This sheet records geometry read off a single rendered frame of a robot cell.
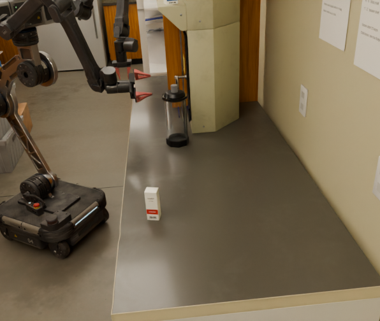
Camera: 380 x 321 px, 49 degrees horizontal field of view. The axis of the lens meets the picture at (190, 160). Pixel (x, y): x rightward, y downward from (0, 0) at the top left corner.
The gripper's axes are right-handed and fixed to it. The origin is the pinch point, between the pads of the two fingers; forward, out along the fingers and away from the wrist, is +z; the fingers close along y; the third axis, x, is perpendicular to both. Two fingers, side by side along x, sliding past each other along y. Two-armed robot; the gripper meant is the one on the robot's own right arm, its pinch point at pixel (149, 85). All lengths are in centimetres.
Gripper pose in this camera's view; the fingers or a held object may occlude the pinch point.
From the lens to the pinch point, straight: 195.9
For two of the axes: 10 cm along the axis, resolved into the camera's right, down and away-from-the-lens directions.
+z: 9.9, -0.8, 0.7
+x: -0.4, 3.5, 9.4
